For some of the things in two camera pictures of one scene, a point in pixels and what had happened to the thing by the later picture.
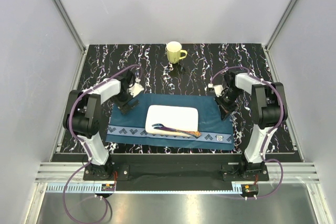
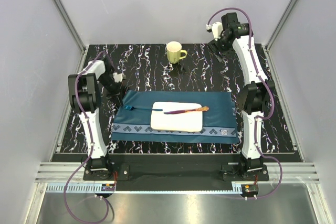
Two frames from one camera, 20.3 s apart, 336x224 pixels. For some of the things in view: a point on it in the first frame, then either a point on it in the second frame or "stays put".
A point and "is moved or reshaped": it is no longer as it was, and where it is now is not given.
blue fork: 164,127 -> 132,108
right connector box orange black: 248,190 stays put
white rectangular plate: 176,117 is moved or reshaped
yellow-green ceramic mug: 174,51 stays put
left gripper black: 124,108 -> 115,95
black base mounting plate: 226,168 stays put
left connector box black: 107,187 stays put
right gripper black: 226,110 -> 214,45
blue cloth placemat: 216,132 is moved or reshaped
